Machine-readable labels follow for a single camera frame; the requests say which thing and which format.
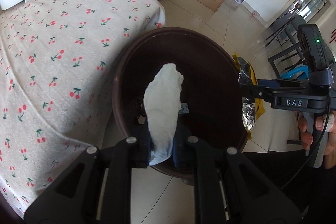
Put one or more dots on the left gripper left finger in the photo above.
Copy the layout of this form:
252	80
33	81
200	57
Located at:
141	132

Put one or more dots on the yellow snack wrapper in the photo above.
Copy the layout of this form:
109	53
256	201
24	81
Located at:
252	108

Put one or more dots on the right human hand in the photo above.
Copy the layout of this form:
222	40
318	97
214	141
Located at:
307	139

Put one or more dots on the red hanging wall ornament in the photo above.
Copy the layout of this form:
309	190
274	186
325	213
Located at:
333	36

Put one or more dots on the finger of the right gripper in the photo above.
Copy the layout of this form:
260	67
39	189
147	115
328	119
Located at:
281	83
264	92

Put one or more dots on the black metal chair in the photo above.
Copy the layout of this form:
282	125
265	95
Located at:
289	28

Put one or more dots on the brown fuzzy slipper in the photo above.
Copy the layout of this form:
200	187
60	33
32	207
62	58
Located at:
188	181

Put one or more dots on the white tissue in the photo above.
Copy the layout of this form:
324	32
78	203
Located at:
162	102

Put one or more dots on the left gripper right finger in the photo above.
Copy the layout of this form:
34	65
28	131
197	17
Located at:
178	141

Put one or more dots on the brown plastic trash bin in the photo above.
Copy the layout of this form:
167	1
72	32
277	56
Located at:
210	89

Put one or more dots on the blue plastic stool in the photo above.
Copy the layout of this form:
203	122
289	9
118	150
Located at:
298	73

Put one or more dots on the cherry print tablecloth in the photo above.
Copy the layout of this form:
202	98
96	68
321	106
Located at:
56	83

